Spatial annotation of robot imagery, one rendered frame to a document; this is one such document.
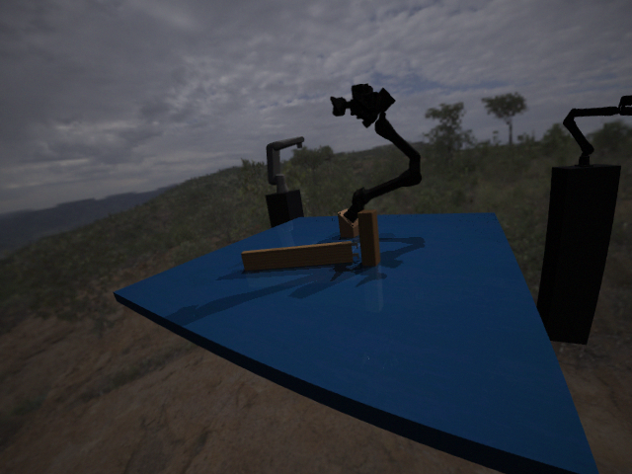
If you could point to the brown wooden post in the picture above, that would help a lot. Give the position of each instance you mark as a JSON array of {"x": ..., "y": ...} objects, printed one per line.
[{"x": 368, "y": 236}]

